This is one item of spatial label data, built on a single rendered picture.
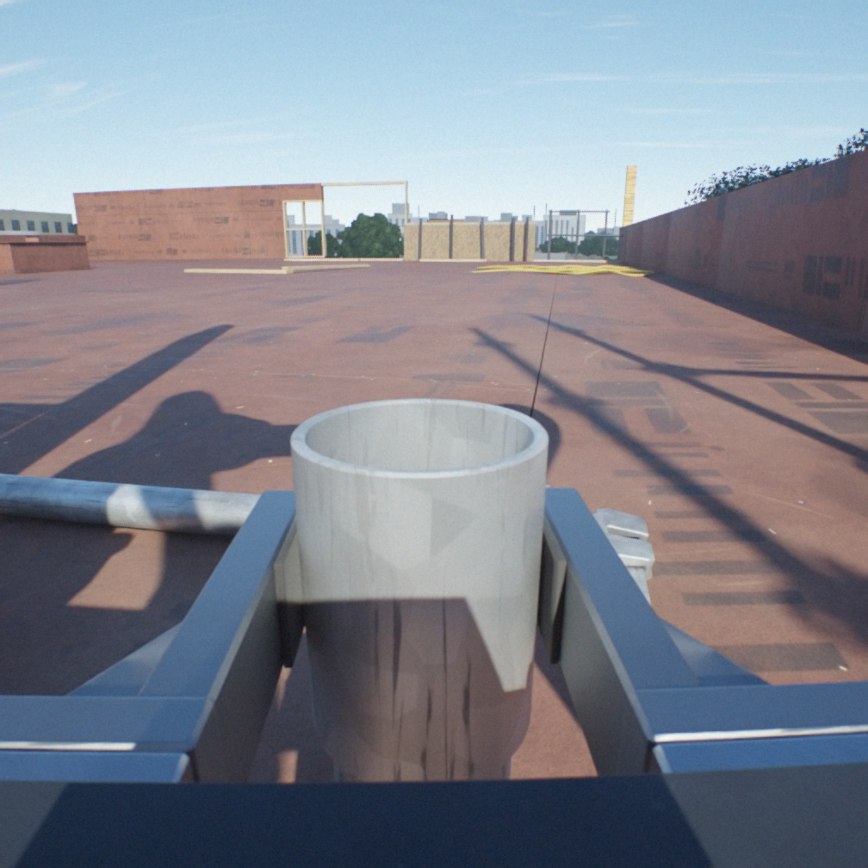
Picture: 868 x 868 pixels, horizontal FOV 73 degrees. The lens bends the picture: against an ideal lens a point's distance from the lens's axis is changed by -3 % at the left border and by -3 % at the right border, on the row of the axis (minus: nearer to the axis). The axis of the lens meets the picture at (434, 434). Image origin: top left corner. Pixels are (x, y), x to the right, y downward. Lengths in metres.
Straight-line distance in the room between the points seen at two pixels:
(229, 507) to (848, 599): 0.61
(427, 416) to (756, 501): 0.73
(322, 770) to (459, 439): 0.30
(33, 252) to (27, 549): 9.67
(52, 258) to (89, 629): 10.09
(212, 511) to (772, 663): 0.54
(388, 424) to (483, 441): 0.03
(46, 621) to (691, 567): 0.60
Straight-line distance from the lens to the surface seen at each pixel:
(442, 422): 0.16
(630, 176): 13.64
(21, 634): 0.62
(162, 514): 0.71
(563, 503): 0.16
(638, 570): 0.59
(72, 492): 0.78
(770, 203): 4.16
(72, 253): 10.92
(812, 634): 0.61
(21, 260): 10.21
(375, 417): 0.16
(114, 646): 0.57
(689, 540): 0.72
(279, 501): 0.16
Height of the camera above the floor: 0.31
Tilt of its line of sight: 17 degrees down
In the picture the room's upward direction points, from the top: straight up
